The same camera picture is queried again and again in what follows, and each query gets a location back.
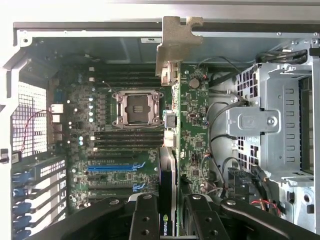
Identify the black power wire bundle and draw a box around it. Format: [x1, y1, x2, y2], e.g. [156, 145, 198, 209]
[226, 157, 286, 221]

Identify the red and black wire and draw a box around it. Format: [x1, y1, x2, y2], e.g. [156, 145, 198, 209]
[19, 109, 55, 154]

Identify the black intrusion switch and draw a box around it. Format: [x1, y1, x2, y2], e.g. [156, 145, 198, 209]
[0, 148, 11, 165]

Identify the black open PC case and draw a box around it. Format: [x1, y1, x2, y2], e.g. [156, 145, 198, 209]
[0, 19, 320, 240]

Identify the black RAM slot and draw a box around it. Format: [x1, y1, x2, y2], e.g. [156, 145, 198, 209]
[89, 65, 158, 72]
[89, 82, 161, 88]
[89, 76, 158, 83]
[93, 129, 165, 136]
[89, 71, 158, 78]
[93, 147, 161, 154]
[93, 141, 165, 148]
[91, 135, 165, 142]

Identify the thin socket locking lever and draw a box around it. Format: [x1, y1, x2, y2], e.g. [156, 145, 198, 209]
[102, 80, 118, 95]

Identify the long black expansion slot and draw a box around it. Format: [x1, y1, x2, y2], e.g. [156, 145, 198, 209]
[87, 154, 151, 161]
[87, 192, 131, 200]

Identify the metal drive cage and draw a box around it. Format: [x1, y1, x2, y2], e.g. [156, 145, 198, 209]
[226, 62, 315, 187]

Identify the black sleeved wire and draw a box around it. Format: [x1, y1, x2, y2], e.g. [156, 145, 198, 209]
[256, 48, 308, 65]

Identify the blue expansion slot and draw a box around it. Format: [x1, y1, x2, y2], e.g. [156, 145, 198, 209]
[87, 162, 146, 173]

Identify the green motherboard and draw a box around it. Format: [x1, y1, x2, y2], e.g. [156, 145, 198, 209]
[48, 58, 211, 208]

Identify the metal CPU socket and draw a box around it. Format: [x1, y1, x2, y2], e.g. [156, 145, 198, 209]
[112, 89, 165, 130]

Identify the black slot with blue clip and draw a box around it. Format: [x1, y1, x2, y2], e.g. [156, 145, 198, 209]
[87, 183, 146, 193]

